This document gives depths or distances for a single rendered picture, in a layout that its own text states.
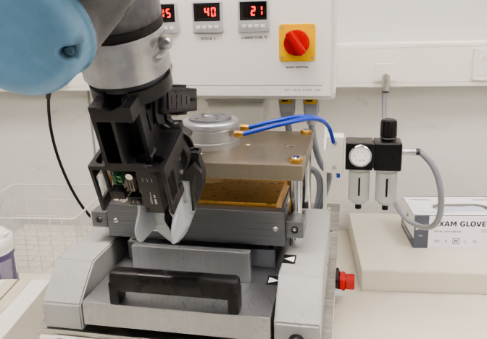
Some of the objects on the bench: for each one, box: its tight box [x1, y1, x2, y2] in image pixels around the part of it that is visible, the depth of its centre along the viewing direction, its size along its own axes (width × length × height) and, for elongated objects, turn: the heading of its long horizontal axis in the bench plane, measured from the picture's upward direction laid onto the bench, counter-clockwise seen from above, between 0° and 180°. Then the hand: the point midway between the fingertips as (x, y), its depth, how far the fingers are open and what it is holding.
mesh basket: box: [0, 184, 101, 274], centre depth 123 cm, size 22×26×13 cm
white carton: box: [401, 196, 487, 248], centre depth 114 cm, size 12×23×7 cm, turn 91°
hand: (175, 227), depth 58 cm, fingers closed
